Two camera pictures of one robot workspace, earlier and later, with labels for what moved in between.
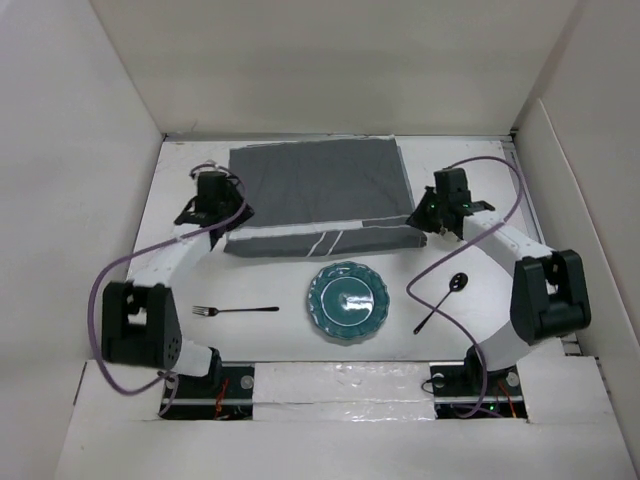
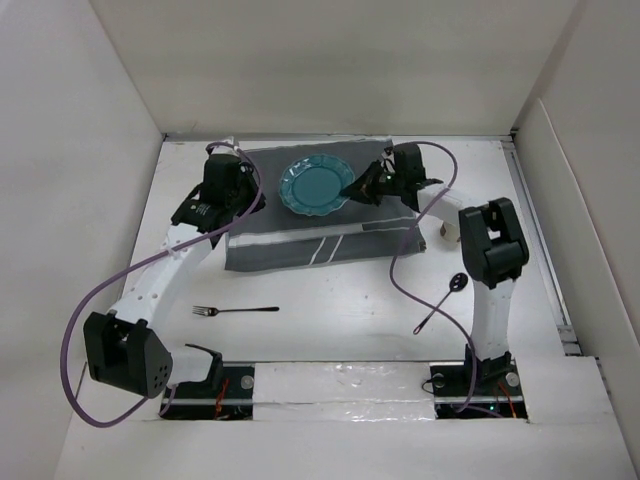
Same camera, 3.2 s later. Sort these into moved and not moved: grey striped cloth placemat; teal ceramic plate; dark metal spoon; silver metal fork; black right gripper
Moved: teal ceramic plate; grey striped cloth placemat; black right gripper
Not moved: silver metal fork; dark metal spoon
